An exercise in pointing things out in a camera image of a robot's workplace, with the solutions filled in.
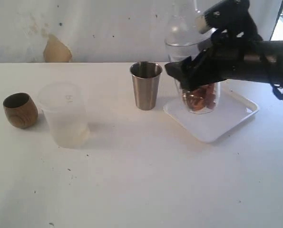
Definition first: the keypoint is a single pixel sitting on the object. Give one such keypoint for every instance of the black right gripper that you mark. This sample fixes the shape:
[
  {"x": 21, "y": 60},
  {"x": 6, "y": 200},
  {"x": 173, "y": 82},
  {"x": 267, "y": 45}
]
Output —
[{"x": 234, "y": 31}]

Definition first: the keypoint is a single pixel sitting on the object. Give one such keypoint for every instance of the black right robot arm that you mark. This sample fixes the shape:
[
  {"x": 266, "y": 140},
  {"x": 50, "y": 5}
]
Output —
[{"x": 263, "y": 62}]

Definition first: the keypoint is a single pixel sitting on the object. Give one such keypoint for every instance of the translucent white plastic cup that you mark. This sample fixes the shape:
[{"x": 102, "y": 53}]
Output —
[{"x": 65, "y": 113}]

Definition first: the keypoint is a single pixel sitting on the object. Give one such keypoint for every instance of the brown wooden cup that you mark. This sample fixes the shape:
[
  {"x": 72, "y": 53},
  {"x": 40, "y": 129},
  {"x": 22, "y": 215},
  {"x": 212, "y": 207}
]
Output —
[{"x": 20, "y": 110}]

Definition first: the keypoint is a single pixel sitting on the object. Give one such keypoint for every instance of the white square plastic tray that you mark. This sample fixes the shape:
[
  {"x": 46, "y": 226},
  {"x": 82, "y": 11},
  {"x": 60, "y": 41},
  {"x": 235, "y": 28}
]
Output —
[{"x": 232, "y": 110}]

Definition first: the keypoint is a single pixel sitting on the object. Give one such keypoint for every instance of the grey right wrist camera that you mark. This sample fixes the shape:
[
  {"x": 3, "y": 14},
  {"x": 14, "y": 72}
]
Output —
[{"x": 204, "y": 22}]

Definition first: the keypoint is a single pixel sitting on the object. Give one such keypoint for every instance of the brown wooden cubes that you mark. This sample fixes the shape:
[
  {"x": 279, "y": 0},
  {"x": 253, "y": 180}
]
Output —
[{"x": 202, "y": 98}]

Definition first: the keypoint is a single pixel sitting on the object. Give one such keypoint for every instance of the clear dome lid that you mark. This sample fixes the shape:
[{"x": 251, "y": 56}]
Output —
[{"x": 181, "y": 28}]

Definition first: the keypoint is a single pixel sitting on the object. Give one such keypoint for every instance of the stainless steel cup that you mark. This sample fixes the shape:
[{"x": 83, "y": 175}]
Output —
[{"x": 145, "y": 78}]

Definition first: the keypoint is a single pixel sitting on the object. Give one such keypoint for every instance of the clear plastic cup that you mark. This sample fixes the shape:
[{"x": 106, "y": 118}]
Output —
[{"x": 176, "y": 54}]

